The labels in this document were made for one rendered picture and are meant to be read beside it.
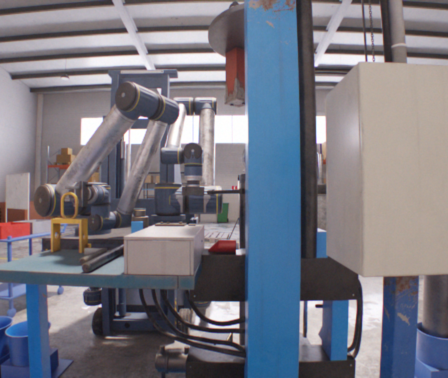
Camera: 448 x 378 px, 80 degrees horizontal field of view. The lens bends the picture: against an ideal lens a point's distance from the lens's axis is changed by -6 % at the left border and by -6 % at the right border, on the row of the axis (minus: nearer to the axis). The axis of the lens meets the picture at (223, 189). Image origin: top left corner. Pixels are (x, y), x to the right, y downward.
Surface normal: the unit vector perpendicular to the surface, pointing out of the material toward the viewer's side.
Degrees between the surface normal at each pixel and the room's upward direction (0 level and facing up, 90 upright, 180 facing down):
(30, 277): 90
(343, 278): 90
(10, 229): 90
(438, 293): 90
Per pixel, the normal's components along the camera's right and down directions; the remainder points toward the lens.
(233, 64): -0.79, -0.01
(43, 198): -0.48, -0.02
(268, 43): -0.02, -0.03
